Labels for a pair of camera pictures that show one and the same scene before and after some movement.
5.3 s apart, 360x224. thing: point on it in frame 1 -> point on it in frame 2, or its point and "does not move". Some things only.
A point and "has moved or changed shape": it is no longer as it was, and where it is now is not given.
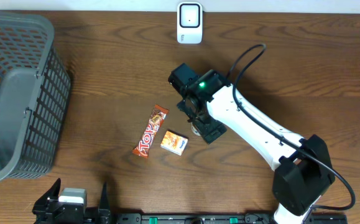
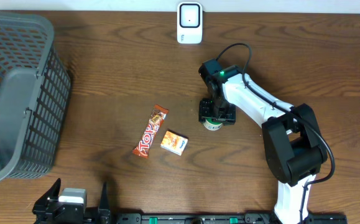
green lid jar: x=195 y=130 has moved or changed shape
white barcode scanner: x=189 y=22 does not move
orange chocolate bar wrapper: x=150 y=130 does not move
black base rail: x=225 y=218 does not move
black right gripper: x=207 y=129 -> x=226 y=118
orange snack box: x=174 y=142 does not move
